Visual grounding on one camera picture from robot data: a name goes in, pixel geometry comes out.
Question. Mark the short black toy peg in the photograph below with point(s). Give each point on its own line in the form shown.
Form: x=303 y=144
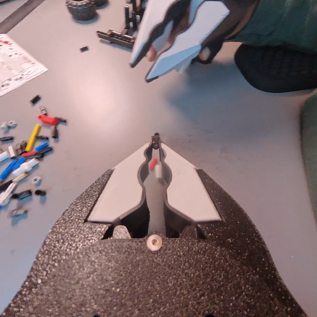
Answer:
x=84 y=48

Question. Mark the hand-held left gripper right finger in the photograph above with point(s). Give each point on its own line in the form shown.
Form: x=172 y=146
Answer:
x=195 y=198

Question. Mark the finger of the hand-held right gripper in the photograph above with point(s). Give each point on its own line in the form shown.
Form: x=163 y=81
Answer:
x=153 y=22
x=198 y=34

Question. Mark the pile of small toy pieces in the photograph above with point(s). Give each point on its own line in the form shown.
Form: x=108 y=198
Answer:
x=32 y=138

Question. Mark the person's clothed body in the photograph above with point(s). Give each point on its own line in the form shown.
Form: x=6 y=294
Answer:
x=309 y=153

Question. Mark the white black toy truck model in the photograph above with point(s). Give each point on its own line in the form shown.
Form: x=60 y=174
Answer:
x=121 y=29

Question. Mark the white toy sleeve piece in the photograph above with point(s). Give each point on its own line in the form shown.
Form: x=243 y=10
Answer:
x=158 y=172

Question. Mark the black toy tyre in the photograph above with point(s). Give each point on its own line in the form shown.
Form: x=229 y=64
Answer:
x=80 y=9
x=100 y=2

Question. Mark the grey desk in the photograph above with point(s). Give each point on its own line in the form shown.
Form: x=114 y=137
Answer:
x=223 y=124

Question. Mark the red toy pin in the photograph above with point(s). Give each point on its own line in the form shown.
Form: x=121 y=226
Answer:
x=153 y=163

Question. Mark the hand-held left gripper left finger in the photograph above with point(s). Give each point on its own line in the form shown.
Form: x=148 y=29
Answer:
x=116 y=198

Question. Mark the black angled toy connector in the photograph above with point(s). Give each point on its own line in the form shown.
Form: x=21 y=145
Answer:
x=156 y=139

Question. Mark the sticker sheet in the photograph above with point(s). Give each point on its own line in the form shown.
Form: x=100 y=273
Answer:
x=17 y=64

